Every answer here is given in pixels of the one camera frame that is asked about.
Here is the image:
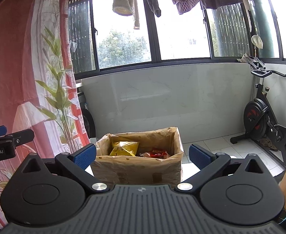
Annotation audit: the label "printed red curtain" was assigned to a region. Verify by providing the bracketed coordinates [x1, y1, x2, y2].
[0, 0, 91, 230]

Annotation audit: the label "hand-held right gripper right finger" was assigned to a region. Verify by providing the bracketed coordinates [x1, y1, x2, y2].
[176, 143, 272, 193]

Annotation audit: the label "white hanging bag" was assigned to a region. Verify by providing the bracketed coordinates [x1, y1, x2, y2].
[251, 35, 264, 50]

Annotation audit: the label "brown shoes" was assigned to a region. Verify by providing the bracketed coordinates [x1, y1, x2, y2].
[259, 138, 279, 152]

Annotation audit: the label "red snack packet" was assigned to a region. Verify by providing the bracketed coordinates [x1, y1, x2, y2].
[150, 147, 168, 158]

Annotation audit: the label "yellow snack packet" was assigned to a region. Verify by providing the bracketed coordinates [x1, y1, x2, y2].
[109, 141, 140, 157]

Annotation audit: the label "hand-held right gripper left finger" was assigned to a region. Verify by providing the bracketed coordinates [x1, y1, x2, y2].
[20, 143, 110, 193]

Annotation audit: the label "white crumpled cloth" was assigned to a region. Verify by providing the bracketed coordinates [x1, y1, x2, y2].
[237, 53, 251, 63]

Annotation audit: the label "black framed window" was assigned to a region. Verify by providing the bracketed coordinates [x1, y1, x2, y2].
[67, 0, 286, 80]

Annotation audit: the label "black exercise bike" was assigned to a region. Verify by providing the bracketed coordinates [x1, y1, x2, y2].
[230, 57, 286, 168]

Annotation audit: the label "grey washing machine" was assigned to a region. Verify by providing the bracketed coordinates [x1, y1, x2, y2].
[77, 91, 96, 139]

